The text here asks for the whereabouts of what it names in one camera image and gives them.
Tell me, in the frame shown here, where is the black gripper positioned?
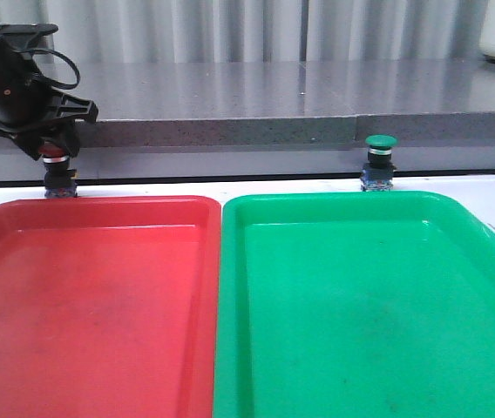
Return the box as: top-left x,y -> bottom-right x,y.
0,24 -> 98,160

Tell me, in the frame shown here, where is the red mushroom push button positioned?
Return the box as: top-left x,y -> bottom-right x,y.
39,143 -> 78,199

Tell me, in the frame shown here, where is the green mushroom push button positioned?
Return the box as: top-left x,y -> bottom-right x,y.
360,134 -> 397,192

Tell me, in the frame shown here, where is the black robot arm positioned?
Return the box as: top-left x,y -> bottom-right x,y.
0,24 -> 98,159

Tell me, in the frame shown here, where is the grey stone counter slab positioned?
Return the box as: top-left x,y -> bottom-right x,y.
0,58 -> 495,152

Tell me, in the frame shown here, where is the white pleated curtain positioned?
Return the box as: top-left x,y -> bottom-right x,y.
0,0 -> 487,64

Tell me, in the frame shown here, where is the red plastic tray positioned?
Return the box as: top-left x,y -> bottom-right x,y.
0,196 -> 220,417

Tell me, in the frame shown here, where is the green plastic tray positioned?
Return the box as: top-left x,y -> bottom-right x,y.
214,192 -> 495,417

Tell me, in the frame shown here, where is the black cable loop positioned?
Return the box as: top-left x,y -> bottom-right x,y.
20,47 -> 82,92

